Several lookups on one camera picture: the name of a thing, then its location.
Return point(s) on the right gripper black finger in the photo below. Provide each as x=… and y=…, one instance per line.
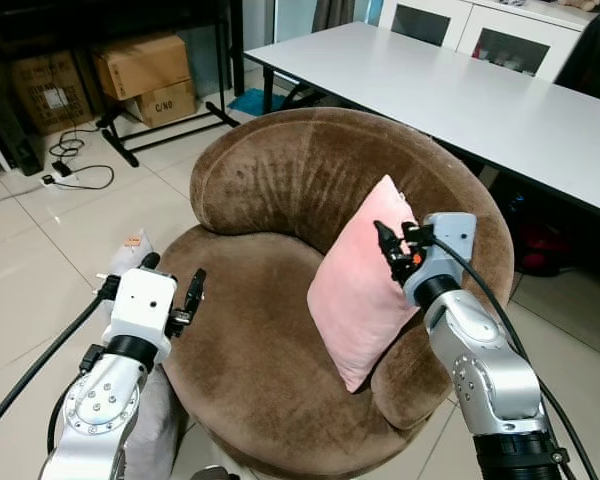
x=412, y=232
x=385, y=240

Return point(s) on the black metal rack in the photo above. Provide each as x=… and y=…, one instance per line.
x=220, y=60

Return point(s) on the long white table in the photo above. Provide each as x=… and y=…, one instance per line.
x=460, y=100

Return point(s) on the pink square pillow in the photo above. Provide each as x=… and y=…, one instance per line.
x=358, y=300

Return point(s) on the teal floor mat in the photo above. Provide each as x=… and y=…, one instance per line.
x=252, y=102

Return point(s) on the white power strip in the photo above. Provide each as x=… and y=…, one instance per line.
x=58, y=175

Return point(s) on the brown round plush sofa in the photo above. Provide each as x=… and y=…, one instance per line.
x=260, y=340

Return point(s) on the beige plush toy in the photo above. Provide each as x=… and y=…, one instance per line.
x=580, y=5

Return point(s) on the small printed cardboard box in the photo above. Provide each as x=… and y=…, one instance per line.
x=165, y=105

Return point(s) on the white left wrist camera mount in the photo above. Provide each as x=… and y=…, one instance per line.
x=140, y=305

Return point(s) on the grey pillow with orange tag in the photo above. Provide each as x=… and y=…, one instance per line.
x=160, y=420

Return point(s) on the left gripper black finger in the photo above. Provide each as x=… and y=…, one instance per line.
x=195, y=288
x=150, y=261

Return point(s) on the cardboard box with white label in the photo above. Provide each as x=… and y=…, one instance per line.
x=50, y=95

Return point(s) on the red and black bag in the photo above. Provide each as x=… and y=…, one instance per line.
x=540, y=240

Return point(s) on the large plain cardboard box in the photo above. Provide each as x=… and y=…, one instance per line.
x=140, y=65

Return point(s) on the white cabinet with glass doors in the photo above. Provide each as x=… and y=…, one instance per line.
x=540, y=30

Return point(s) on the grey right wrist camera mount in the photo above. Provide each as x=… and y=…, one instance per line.
x=445, y=250

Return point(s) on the grey curtain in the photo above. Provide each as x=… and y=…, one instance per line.
x=333, y=14

